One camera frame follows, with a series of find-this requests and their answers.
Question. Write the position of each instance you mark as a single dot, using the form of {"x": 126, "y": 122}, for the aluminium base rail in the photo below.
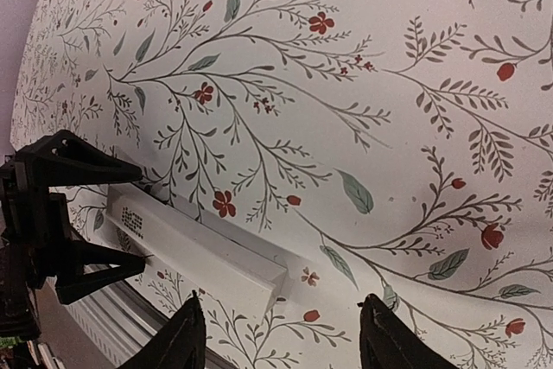
{"x": 118, "y": 321}

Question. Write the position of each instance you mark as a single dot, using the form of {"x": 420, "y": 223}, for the floral patterned table mat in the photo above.
{"x": 395, "y": 147}

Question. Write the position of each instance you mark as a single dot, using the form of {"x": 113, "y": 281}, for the white air conditioner remote control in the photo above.
{"x": 236, "y": 267}

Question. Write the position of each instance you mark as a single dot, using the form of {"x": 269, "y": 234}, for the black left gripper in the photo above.
{"x": 38, "y": 229}

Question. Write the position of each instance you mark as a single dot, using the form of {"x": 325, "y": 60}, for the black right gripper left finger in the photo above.
{"x": 180, "y": 344}

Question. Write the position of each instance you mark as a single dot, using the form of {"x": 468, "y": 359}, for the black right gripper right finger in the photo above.
{"x": 386, "y": 342}

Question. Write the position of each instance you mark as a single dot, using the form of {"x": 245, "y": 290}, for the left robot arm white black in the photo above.
{"x": 19, "y": 318}

